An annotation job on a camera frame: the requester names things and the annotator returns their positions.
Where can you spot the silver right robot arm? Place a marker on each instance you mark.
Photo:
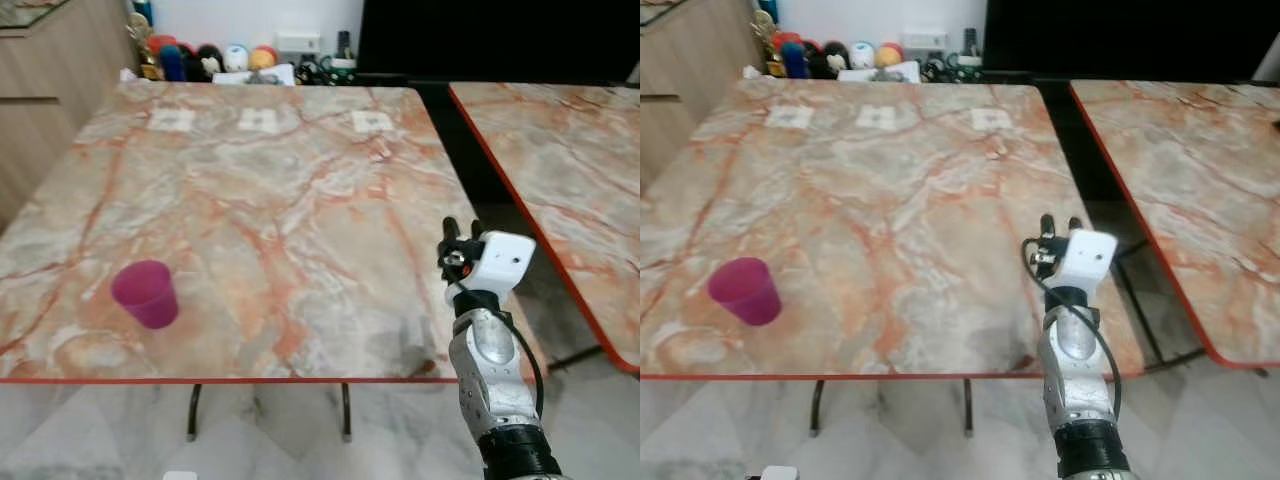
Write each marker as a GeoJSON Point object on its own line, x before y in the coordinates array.
{"type": "Point", "coordinates": [1080, 380]}
{"type": "Point", "coordinates": [495, 380]}

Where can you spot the black plug adapter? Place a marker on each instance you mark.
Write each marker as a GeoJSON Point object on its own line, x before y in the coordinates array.
{"type": "Point", "coordinates": [343, 45]}

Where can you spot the white wall socket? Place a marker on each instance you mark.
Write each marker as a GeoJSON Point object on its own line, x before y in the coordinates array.
{"type": "Point", "coordinates": [922, 41]}
{"type": "Point", "coordinates": [298, 42]}

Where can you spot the white and blue toy figure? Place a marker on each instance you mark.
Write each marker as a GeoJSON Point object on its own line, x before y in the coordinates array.
{"type": "Point", "coordinates": [862, 55]}
{"type": "Point", "coordinates": [236, 57]}

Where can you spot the red toy figure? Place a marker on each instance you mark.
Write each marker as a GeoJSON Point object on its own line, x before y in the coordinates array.
{"type": "Point", "coordinates": [786, 42]}
{"type": "Point", "coordinates": [160, 43]}

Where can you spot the black toy figure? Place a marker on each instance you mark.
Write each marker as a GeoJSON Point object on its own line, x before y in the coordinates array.
{"type": "Point", "coordinates": [210, 58]}
{"type": "Point", "coordinates": [837, 55]}
{"type": "Point", "coordinates": [192, 66]}
{"type": "Point", "coordinates": [816, 64]}

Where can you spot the black metal table frame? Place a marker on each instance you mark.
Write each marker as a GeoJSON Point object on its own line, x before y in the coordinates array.
{"type": "Point", "coordinates": [346, 410]}
{"type": "Point", "coordinates": [967, 405]}
{"type": "Point", "coordinates": [1140, 310]}
{"type": "Point", "coordinates": [580, 355]}

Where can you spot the gold and blue trophy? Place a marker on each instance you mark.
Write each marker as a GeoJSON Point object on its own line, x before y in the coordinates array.
{"type": "Point", "coordinates": [145, 45]}
{"type": "Point", "coordinates": [765, 35]}

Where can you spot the pink plastic cup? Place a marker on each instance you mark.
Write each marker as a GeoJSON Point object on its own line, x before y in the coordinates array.
{"type": "Point", "coordinates": [145, 293]}
{"type": "Point", "coordinates": [745, 290]}

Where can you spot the light wooden cabinet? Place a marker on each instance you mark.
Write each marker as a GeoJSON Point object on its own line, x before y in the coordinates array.
{"type": "Point", "coordinates": [680, 90]}
{"type": "Point", "coordinates": [50, 100]}

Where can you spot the black television screen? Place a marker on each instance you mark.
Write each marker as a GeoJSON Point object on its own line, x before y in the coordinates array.
{"type": "Point", "coordinates": [490, 35]}
{"type": "Point", "coordinates": [1130, 35]}

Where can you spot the white paper sheet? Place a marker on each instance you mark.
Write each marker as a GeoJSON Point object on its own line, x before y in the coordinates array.
{"type": "Point", "coordinates": [880, 72]}
{"type": "Point", "coordinates": [255, 75]}

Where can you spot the orange toy figure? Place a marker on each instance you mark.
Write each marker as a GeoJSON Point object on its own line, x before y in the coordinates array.
{"type": "Point", "coordinates": [889, 55]}
{"type": "Point", "coordinates": [262, 57]}

